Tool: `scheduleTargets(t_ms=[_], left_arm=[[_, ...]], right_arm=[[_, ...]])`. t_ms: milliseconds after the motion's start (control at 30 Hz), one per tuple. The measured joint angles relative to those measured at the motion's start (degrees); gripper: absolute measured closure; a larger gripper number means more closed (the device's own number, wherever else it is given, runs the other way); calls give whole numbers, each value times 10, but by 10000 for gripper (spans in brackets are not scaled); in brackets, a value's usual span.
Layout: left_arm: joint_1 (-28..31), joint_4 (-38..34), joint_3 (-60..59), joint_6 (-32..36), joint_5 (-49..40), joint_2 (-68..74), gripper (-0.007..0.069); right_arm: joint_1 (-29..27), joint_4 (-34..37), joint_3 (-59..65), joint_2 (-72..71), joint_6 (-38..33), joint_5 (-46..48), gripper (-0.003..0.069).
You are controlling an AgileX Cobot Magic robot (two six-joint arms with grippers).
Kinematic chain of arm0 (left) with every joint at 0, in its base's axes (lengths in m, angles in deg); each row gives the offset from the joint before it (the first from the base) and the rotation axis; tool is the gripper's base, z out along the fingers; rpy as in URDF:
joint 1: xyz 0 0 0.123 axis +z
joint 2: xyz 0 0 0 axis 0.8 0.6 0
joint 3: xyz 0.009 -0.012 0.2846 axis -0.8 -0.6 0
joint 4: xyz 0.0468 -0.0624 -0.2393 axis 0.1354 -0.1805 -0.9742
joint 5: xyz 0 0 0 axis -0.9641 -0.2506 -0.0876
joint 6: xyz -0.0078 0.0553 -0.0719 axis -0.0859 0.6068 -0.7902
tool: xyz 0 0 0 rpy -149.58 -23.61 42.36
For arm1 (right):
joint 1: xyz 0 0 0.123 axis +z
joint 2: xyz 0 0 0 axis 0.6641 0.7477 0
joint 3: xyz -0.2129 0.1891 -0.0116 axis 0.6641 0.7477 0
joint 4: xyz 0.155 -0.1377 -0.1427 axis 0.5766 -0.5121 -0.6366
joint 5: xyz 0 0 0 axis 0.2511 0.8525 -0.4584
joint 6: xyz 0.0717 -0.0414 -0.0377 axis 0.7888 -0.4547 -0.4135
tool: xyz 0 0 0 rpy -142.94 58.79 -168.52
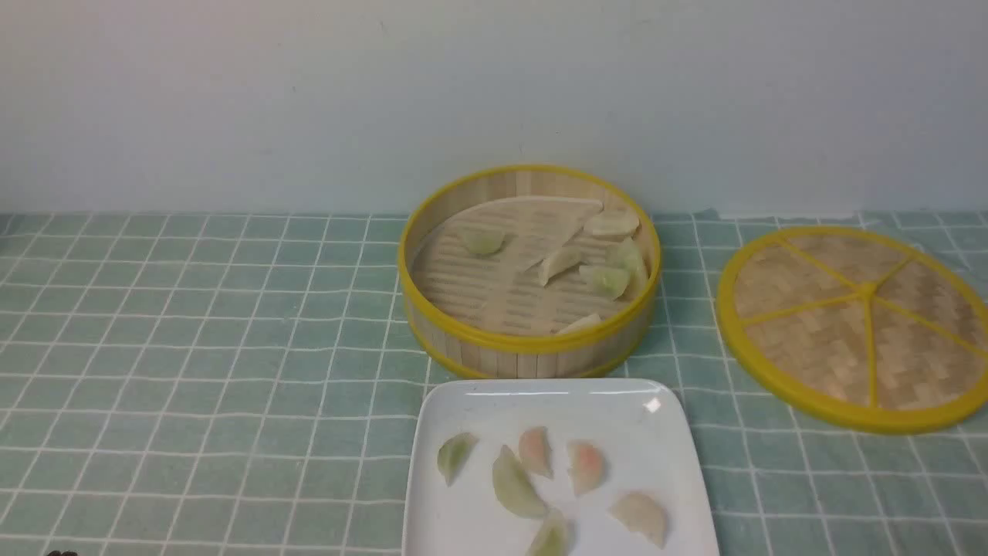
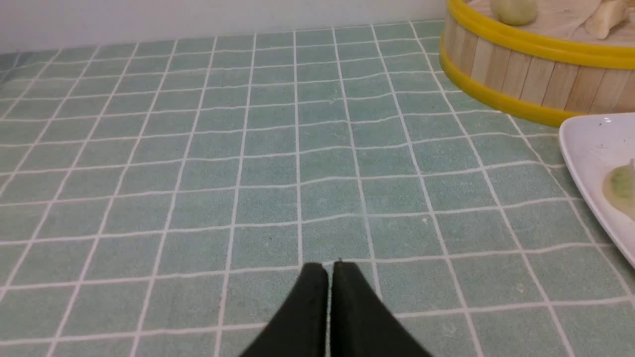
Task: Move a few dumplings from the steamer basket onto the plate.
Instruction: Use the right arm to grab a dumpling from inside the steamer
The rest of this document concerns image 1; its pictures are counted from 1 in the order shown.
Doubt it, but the pink dumpling upper on plate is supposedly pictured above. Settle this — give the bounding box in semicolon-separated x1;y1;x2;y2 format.
516;425;553;480

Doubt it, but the pink dumpling on plate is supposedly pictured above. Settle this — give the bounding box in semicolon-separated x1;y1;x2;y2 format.
516;425;553;480
566;439;607;497

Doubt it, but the green dumpling left on plate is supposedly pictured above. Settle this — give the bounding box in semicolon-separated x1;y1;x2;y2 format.
437;432;479;487

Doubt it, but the white square plate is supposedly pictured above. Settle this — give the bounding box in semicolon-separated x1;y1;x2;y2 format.
401;378;720;555

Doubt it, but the pink dumpling centre on plate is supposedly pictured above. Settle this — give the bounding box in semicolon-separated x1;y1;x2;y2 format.
566;439;607;497

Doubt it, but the large green dumpling on plate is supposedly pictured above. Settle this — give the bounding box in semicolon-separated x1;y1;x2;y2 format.
492;446;548;520

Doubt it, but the green dumpling bottom of plate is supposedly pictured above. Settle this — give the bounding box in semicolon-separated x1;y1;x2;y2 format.
526;509;572;556

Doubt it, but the cream steamer liner paper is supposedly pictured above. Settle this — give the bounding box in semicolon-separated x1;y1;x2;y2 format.
411;196;655;337

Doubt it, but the green dumpling left in steamer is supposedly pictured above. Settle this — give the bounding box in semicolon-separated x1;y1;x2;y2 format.
458;228;507;257

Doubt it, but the yellow rimmed bamboo steamer basket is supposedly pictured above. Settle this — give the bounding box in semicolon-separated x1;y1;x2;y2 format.
398;164;662;378

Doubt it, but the pale green dumpling right steamer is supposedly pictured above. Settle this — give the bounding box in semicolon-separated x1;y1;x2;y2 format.
606;237;649;300

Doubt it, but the green checkered tablecloth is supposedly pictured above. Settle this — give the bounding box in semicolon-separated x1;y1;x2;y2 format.
1;211;986;555

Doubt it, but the yellow rimmed woven steamer lid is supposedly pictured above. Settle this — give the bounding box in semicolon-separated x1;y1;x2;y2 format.
716;226;987;434

